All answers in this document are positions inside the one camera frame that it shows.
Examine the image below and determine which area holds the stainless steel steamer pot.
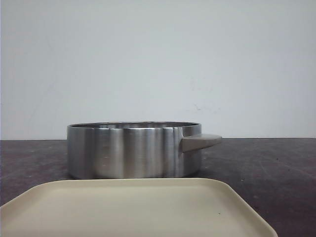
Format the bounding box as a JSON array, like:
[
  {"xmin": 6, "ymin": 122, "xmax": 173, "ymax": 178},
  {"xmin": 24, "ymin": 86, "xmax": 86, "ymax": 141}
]
[{"xmin": 67, "ymin": 121, "xmax": 222, "ymax": 179}]

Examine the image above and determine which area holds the cream plastic tray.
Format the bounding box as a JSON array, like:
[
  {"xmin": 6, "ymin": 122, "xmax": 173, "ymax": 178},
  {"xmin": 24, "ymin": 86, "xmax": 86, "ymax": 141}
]
[{"xmin": 0, "ymin": 178, "xmax": 277, "ymax": 237}]

